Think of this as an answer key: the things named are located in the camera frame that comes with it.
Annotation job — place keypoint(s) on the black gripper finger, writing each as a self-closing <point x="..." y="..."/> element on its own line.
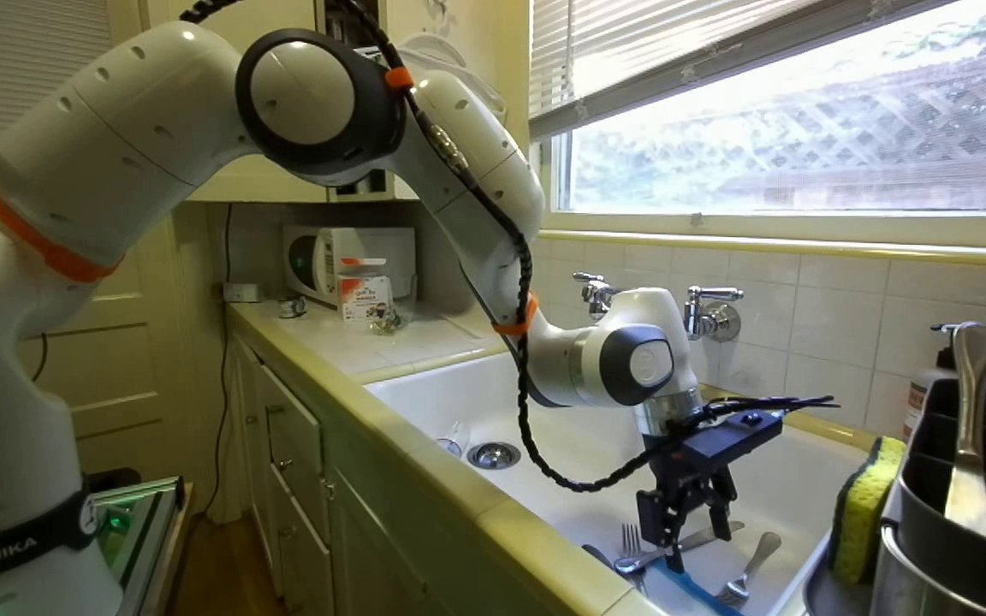
<point x="659" y="533"/>
<point x="722" y="513"/>

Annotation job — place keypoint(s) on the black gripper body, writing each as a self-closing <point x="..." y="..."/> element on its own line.
<point x="688" y="481"/>

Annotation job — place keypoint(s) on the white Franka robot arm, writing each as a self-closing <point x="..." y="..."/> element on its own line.
<point x="118" y="149"/>

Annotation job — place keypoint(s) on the white kitchen sink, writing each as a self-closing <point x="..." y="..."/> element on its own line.
<point x="584" y="458"/>

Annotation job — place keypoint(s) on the metal sink drain strainer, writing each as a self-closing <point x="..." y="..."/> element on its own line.
<point x="495" y="452"/>

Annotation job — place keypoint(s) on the blue plastic knife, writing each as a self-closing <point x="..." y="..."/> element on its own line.
<point x="693" y="592"/>

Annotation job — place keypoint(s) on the yellow green sponge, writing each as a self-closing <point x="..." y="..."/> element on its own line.
<point x="864" y="516"/>

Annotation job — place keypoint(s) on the steel pot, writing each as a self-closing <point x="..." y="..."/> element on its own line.
<point x="914" y="582"/>

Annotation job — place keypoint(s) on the metal pot with utensils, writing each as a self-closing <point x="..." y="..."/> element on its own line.
<point x="940" y="516"/>

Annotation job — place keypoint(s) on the soap pump bottle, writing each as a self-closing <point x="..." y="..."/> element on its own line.
<point x="918" y="405"/>

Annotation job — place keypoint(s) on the silver serving utensil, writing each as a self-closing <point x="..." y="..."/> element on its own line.
<point x="970" y="458"/>

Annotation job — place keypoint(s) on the window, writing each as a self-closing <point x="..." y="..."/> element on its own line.
<point x="814" y="149"/>

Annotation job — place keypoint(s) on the cream lower kitchen cabinets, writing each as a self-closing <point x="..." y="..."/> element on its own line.
<point x="289" y="458"/>

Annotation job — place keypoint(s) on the white red small box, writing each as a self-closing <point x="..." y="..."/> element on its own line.
<point x="358" y="287"/>

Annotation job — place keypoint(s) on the white countertop appliance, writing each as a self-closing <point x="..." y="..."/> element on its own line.
<point x="315" y="263"/>

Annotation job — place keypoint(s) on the white window blind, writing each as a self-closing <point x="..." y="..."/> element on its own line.
<point x="652" y="45"/>

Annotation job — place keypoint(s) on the green lit control box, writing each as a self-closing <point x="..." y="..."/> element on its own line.
<point x="127" y="533"/>

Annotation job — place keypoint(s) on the cream panelled door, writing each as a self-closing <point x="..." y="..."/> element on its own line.
<point x="118" y="364"/>

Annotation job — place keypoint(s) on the chrome wall faucet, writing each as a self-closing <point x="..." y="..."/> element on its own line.
<point x="712" y="308"/>

